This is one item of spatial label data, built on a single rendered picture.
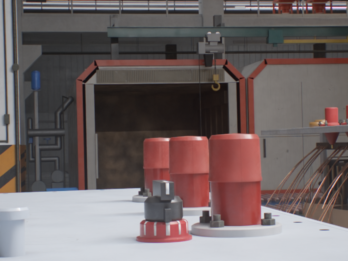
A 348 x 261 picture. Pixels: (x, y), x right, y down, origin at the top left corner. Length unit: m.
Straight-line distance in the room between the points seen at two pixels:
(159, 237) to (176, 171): 0.40
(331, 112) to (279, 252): 3.14
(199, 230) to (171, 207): 0.07
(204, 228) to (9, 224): 0.27
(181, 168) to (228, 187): 0.33
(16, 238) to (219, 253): 0.23
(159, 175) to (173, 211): 0.70
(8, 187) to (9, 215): 10.71
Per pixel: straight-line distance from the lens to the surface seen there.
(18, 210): 0.97
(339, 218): 4.06
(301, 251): 0.96
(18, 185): 11.63
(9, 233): 0.98
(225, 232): 1.09
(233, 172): 1.11
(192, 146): 1.44
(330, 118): 4.07
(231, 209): 1.12
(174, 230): 1.06
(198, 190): 1.44
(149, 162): 1.77
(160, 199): 1.06
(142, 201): 1.75
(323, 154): 4.62
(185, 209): 1.42
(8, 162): 11.67
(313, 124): 4.37
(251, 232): 1.10
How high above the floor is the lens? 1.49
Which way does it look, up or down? 1 degrees up
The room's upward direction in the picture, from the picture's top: 1 degrees counter-clockwise
